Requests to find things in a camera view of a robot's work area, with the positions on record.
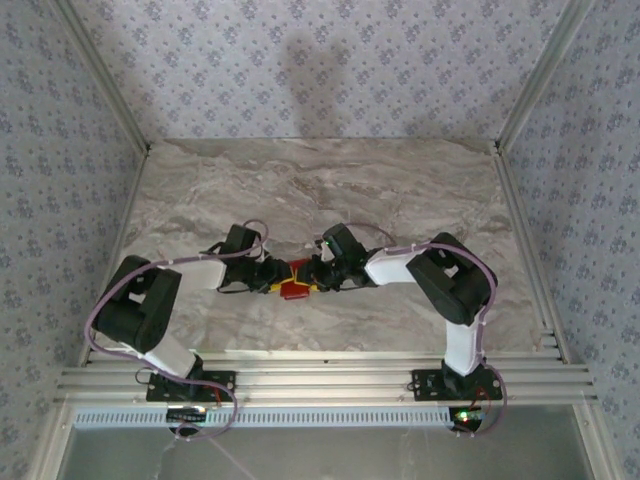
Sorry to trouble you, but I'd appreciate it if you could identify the red card holder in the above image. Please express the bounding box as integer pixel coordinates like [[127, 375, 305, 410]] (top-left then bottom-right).
[[278, 258, 315, 302]]

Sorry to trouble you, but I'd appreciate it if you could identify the left black controller board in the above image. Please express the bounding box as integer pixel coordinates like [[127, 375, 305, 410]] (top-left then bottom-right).
[[167, 407, 209, 424]]

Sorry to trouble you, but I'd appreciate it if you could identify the grey metal panel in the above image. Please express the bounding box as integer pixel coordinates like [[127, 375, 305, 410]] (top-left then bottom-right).
[[57, 405, 599, 480]]

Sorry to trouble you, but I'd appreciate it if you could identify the right controller board green light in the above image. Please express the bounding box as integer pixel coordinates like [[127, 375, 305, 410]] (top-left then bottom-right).
[[449, 407, 489, 427]]

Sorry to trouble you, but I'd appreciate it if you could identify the aluminium front rail bed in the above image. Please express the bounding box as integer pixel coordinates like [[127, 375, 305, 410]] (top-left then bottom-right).
[[53, 349, 599, 406]]

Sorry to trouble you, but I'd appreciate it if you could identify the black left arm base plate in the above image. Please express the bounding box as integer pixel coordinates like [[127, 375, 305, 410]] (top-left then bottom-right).
[[145, 368, 237, 403]]

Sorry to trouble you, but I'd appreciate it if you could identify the grey slotted cable duct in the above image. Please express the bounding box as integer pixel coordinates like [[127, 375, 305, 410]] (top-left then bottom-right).
[[72, 405, 454, 430]]

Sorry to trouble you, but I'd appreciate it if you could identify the left aluminium table rail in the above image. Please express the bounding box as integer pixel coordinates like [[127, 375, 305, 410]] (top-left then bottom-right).
[[78, 144, 154, 366]]

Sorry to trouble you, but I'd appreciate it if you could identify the aluminium table rail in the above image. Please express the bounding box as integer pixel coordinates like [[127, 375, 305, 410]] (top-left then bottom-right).
[[78, 144, 154, 366], [492, 143, 572, 365]]

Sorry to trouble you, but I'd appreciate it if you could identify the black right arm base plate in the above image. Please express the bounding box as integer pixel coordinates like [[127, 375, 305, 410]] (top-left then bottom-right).
[[410, 367, 504, 401]]

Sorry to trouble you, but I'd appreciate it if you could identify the thin pink wire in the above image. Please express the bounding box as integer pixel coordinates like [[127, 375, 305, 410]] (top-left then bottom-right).
[[207, 437, 254, 480]]

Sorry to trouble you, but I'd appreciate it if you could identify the right aluminium table rail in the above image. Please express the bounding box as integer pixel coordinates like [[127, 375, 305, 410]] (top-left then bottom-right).
[[492, 143, 572, 365]]

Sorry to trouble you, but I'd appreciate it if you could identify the left aluminium corner post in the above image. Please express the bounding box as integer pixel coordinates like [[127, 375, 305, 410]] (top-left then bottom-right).
[[52, 0, 152, 151]]

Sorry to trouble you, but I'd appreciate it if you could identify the aluminium corner post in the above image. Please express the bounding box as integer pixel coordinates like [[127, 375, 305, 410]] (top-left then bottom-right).
[[497, 0, 597, 151], [52, 0, 152, 151]]

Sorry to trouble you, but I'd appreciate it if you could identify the right aluminium corner post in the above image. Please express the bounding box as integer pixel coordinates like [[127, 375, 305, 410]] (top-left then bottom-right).
[[497, 0, 597, 151]]

